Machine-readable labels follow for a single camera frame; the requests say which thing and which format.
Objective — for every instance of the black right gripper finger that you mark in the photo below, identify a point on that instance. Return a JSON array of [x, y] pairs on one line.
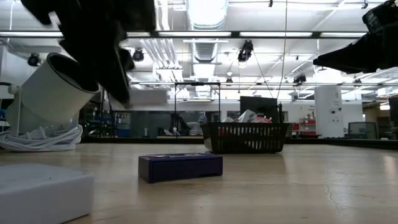
[[367, 56], [385, 15]]

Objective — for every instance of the black ceiling spotlight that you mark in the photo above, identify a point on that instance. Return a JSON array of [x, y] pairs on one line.
[[300, 78], [33, 59], [138, 55], [245, 51]]

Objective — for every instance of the black overhead light bar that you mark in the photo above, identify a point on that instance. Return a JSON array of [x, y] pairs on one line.
[[234, 34]]

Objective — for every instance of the black monitor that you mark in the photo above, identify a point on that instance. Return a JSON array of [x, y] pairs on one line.
[[258, 105]]

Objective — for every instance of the black background robot arm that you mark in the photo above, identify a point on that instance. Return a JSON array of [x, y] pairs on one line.
[[178, 124]]

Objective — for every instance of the black plastic basket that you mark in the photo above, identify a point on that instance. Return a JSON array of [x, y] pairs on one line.
[[248, 138]]

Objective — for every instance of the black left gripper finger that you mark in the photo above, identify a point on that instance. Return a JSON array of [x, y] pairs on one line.
[[99, 68]]

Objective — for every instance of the white USB wall charger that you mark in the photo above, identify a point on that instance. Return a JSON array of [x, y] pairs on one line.
[[247, 115]]

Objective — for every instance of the black metal table frame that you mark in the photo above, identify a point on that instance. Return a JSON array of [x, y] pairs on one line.
[[342, 143]]

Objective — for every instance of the person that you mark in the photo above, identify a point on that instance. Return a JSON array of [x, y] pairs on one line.
[[199, 126]]

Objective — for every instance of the white cylindrical spot lamp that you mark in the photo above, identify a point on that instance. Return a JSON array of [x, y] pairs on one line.
[[53, 93]]

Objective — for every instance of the black metal frame stand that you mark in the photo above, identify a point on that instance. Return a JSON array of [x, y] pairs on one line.
[[197, 83]]

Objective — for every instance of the navy blue rectangular box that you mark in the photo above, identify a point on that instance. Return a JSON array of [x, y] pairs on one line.
[[180, 169]]

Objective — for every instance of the white pillar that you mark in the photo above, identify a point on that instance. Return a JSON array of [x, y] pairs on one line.
[[329, 109]]

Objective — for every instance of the red storage shelf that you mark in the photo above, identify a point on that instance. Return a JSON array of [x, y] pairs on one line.
[[307, 124]]

